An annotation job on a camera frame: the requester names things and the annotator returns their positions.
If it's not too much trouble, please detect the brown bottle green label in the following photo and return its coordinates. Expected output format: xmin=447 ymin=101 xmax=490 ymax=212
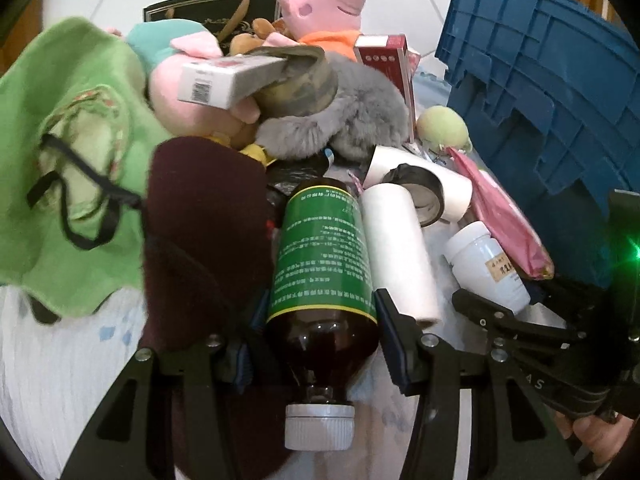
xmin=266 ymin=178 xmax=378 ymax=452

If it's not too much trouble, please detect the white plastic bag roll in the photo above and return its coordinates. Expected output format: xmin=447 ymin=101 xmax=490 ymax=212
xmin=360 ymin=183 xmax=444 ymax=326

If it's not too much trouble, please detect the maroon slipper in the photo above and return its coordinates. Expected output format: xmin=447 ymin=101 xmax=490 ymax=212
xmin=138 ymin=138 xmax=286 ymax=480

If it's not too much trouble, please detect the green plush cloth toy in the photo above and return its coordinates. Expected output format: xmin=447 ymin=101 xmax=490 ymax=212
xmin=1 ymin=18 xmax=168 ymax=318

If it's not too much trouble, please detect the person hand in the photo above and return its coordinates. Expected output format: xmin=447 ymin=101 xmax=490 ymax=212
xmin=554 ymin=412 xmax=636 ymax=468

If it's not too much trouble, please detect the white pill bottle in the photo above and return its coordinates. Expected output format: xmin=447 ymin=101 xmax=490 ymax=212
xmin=444 ymin=221 xmax=530 ymax=314

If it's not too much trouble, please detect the pink snack packet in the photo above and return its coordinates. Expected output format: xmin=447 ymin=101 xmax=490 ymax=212
xmin=446 ymin=148 xmax=554 ymax=281

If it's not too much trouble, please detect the black tape roll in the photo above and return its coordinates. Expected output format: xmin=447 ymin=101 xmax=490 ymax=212
xmin=382 ymin=164 xmax=445 ymax=228

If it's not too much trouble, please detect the yellow rubber duck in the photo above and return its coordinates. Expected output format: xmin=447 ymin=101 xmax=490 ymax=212
xmin=241 ymin=143 xmax=277 ymax=168

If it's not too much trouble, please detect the green tennis ball toy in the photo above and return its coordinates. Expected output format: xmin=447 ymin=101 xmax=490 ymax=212
xmin=416 ymin=105 xmax=473 ymax=153

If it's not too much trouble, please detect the blue plastic crate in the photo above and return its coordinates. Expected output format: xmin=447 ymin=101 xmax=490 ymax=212
xmin=436 ymin=0 xmax=639 ymax=287

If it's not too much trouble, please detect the grey white medicine box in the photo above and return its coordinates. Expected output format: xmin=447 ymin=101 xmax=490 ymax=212
xmin=178 ymin=55 xmax=286 ymax=110

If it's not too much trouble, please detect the grey fuzzy camouflage slipper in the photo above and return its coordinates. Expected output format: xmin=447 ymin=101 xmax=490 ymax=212
xmin=248 ymin=46 xmax=410 ymax=162

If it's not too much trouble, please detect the pink pig plush teal dress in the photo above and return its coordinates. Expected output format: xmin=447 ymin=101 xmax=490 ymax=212
xmin=126 ymin=18 xmax=260 ymax=150

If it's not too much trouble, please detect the red white carton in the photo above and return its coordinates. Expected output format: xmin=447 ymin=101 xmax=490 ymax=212
xmin=354 ymin=35 xmax=416 ymax=128

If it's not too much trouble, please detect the brown plush toy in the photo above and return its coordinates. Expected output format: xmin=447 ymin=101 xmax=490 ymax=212
xmin=215 ymin=0 xmax=292 ymax=55

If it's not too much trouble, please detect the black decorated box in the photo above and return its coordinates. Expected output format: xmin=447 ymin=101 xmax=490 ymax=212
xmin=143 ymin=0 xmax=280 ymax=46

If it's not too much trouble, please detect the pink pig plush orange shirt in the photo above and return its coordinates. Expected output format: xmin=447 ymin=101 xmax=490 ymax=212
xmin=264 ymin=0 xmax=367 ymax=62

